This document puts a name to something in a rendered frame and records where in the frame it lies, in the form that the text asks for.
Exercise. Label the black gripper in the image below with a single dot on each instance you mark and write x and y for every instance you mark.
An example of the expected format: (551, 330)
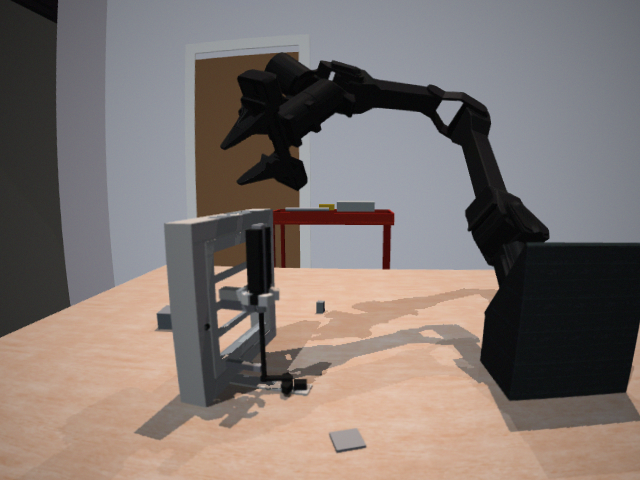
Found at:
(286, 125)

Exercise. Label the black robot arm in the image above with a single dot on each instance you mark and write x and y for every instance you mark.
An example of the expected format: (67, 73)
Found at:
(500, 224)

